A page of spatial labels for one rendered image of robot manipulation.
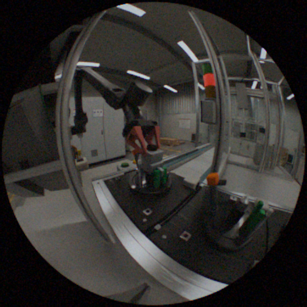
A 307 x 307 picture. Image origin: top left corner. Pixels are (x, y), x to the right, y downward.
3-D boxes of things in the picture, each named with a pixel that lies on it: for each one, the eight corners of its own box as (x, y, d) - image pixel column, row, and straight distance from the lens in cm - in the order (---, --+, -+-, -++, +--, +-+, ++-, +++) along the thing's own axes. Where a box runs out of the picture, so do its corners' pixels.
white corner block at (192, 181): (181, 189, 34) (183, 178, 32) (187, 183, 37) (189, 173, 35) (193, 194, 32) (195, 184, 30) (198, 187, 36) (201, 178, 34)
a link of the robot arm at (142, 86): (122, 98, 44) (106, 102, 39) (134, 75, 40) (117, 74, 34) (141, 115, 39) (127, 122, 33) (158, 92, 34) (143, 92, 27)
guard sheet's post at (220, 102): (208, 180, 40) (187, 11, 88) (209, 177, 42) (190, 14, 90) (214, 183, 39) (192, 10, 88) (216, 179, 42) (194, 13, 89)
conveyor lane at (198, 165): (110, 201, 43) (104, 183, 37) (198, 158, 99) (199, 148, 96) (158, 258, 29) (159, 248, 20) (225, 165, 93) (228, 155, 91)
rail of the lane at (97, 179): (96, 197, 48) (89, 176, 42) (192, 156, 101) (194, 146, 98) (99, 204, 44) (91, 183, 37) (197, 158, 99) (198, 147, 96)
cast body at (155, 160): (137, 164, 30) (139, 143, 27) (148, 161, 32) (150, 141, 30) (156, 179, 25) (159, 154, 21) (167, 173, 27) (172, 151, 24)
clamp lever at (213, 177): (208, 210, 22) (205, 176, 18) (211, 204, 23) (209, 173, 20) (225, 211, 21) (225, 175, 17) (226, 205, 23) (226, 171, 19)
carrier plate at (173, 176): (105, 184, 38) (103, 179, 37) (153, 168, 47) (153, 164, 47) (144, 235, 22) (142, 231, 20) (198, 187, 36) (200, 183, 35)
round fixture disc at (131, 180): (121, 182, 34) (120, 176, 33) (151, 170, 40) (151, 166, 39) (147, 206, 24) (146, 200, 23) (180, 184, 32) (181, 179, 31)
